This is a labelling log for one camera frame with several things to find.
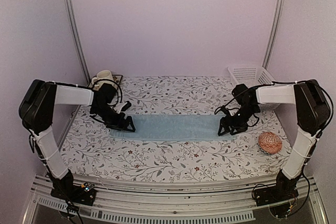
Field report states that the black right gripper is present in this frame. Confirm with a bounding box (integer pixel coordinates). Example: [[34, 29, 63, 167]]
[[219, 104, 259, 136]]

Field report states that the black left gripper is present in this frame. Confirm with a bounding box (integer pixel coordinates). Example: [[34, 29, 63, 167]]
[[92, 103, 135, 132]]

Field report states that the light blue towel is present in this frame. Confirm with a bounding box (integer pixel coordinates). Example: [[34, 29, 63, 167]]
[[109, 114, 236, 141]]

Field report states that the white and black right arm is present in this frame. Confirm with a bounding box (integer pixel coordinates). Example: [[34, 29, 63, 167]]
[[215, 79, 334, 201]]

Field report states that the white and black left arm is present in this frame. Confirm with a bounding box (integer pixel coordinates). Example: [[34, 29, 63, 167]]
[[19, 79, 135, 200]]

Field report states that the floral dark-rimmed tray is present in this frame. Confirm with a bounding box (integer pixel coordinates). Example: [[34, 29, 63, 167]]
[[89, 74, 123, 90]]

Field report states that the cream ribbed ceramic mug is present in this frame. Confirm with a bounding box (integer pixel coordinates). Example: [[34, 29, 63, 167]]
[[91, 70, 114, 88]]

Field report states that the white perforated plastic basket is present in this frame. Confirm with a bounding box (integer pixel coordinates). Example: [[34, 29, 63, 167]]
[[228, 66, 280, 114]]

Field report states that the black right camera cable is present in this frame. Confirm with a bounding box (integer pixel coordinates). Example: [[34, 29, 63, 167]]
[[214, 87, 260, 127]]

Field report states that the black camera cable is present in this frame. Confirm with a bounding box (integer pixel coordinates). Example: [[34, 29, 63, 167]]
[[90, 78, 124, 124], [214, 87, 260, 127]]

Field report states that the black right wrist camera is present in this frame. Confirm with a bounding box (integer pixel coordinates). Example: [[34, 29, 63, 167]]
[[232, 83, 257, 105]]

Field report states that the black left camera cable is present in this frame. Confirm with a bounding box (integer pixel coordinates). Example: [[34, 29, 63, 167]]
[[90, 78, 124, 124]]

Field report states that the aluminium front rail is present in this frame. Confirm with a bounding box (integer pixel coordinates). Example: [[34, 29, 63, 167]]
[[22, 174, 329, 224]]

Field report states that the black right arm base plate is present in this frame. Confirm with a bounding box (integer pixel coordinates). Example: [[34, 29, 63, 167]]
[[251, 184, 299, 206]]

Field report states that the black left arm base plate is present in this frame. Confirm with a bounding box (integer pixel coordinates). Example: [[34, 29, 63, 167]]
[[50, 183, 97, 206]]

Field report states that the aluminium frame post right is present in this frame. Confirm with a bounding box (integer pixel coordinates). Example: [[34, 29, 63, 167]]
[[262, 0, 285, 69]]

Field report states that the aluminium frame post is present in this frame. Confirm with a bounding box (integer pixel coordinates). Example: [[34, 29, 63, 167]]
[[262, 0, 285, 69], [64, 0, 91, 83]]

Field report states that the aluminium frame post left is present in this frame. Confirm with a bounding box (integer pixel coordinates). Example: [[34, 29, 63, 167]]
[[64, 0, 91, 83]]

